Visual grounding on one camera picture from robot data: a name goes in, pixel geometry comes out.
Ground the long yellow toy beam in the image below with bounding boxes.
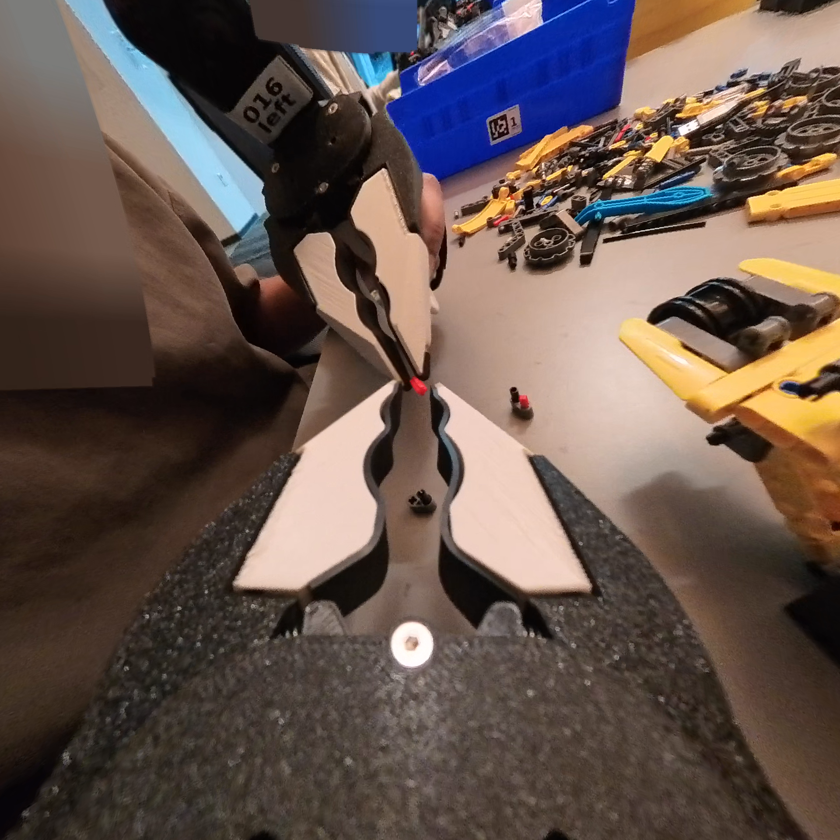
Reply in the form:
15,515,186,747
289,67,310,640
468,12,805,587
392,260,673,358
745,178,840,223

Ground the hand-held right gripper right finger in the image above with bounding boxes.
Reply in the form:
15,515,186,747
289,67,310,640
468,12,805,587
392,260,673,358
428,382,593,601

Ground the person's left forearm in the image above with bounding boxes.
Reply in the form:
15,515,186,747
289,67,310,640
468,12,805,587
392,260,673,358
246,272,329,362

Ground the blue plastic storage bin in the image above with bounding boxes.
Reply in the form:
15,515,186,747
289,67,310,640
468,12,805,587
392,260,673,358
386,0,637,182

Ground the yellow toy brick vehicle model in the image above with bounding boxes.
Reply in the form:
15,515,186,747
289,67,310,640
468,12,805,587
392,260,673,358
619,258,840,651

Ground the pile of toy brick parts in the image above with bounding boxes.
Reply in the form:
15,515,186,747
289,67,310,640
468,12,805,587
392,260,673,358
451,58,840,269

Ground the clear plastic bag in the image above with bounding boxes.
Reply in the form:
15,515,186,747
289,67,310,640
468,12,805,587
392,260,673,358
415,0,547,86

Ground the brown cardboard box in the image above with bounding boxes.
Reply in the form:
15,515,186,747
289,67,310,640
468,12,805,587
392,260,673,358
626,0,765,63

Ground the black toy wheel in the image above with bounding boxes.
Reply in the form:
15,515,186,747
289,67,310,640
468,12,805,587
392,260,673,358
524,226,582,268

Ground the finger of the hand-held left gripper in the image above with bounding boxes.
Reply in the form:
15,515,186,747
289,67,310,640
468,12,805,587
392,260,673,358
341,167,435,388
292,233,403,383

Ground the person's left hand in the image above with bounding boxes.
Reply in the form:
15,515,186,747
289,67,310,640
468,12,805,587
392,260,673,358
420,172,451,291

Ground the long black toy rack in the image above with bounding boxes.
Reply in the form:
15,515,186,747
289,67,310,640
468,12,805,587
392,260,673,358
602,220,707,244

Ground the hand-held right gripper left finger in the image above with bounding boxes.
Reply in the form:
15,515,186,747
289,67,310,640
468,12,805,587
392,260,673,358
233,379,403,608

